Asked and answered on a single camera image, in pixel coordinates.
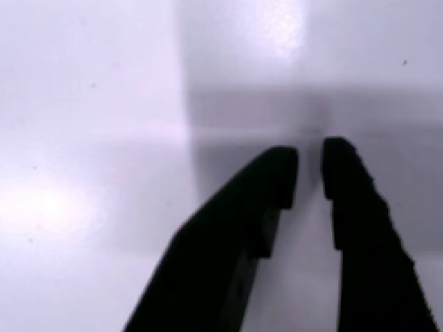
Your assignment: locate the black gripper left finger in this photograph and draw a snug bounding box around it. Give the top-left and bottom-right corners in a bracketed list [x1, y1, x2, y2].
[120, 147, 299, 332]

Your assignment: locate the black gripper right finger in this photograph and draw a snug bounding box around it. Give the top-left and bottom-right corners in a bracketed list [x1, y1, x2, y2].
[320, 136, 435, 332]

